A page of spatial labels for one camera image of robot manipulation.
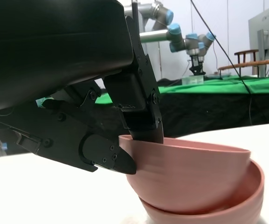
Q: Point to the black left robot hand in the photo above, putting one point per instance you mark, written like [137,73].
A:
[55,58]

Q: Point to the pink plastic bowl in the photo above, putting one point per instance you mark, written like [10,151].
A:
[253,198]
[183,175]

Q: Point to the black industrial arm gripper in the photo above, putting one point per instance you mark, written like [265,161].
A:
[196,65]

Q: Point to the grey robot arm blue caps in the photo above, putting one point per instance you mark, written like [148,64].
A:
[157,35]

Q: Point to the grey vertical pole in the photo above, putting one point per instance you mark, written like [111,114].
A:
[135,11]

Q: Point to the clear plastic container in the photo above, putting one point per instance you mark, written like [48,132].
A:
[192,80]

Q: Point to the green table cloth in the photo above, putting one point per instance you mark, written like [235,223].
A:
[218,85]

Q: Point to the wooden chair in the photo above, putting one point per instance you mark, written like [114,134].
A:
[246,52]

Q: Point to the grey computer monitor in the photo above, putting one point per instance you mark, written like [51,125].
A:
[264,21]

